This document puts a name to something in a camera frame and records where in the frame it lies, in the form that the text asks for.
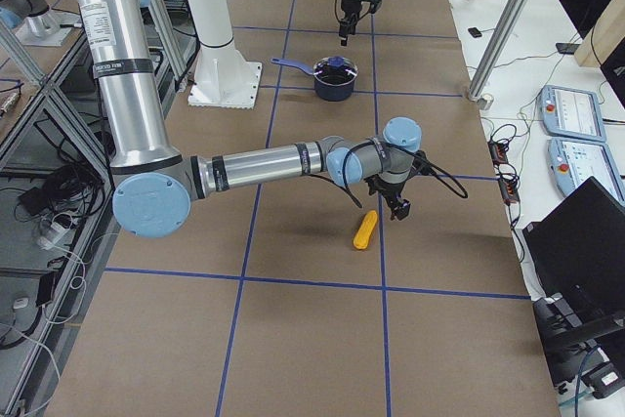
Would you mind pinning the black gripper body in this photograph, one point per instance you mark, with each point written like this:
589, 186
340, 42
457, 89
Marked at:
350, 6
391, 190

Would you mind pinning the glass lid purple knob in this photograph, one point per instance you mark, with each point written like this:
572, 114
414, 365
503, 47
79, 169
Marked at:
335, 70

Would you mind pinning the yellow plastic corn cob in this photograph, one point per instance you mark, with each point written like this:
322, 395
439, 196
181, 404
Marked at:
365, 230

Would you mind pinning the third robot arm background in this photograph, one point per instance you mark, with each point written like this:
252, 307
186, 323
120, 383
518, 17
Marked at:
35, 23

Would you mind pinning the black power strip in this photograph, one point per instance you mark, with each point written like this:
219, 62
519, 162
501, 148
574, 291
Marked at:
506, 174

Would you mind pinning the small black device on desk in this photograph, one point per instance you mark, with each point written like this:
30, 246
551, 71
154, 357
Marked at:
474, 32

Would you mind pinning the lower teach pendant tablet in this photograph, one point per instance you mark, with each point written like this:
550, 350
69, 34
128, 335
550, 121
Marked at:
575, 161

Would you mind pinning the teach pendant tablet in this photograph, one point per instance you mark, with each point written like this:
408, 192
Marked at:
575, 161
572, 113

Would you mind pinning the black laptop computer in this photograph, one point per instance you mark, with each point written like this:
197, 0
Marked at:
579, 247

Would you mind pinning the upper teach pendant tablet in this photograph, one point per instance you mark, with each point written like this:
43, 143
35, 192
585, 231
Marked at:
572, 113

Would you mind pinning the black monitor stand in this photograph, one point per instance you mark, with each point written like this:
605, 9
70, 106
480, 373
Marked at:
587, 343

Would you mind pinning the black smartphone on desk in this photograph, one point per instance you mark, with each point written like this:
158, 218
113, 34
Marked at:
567, 48

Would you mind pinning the dark blue saucepan purple handle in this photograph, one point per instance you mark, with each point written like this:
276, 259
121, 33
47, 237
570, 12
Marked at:
327, 92

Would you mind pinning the aluminium frame post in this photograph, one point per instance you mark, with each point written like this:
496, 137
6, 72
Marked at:
503, 29

